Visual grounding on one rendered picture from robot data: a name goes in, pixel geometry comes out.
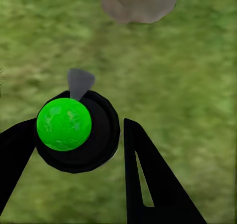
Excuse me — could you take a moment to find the pesticide atomizer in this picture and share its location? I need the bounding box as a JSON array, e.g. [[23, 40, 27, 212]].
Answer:
[[34, 68, 121, 174]]

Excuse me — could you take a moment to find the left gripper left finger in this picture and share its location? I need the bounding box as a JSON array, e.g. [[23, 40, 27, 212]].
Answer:
[[0, 118, 36, 214]]

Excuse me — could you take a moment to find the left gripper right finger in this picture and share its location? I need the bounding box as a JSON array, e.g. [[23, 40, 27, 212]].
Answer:
[[123, 118, 207, 224]]

